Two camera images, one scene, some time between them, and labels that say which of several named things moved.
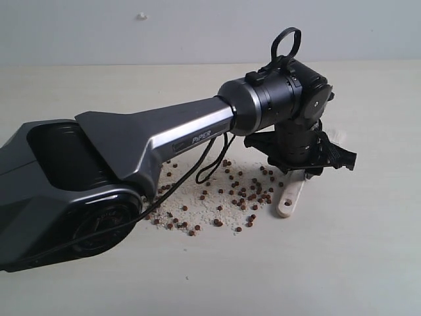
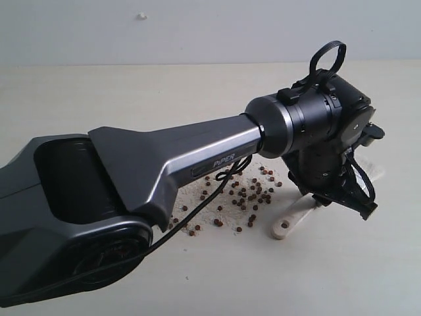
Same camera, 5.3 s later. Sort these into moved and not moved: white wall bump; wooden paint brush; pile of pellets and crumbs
Moved: wooden paint brush
Not moved: pile of pellets and crumbs; white wall bump
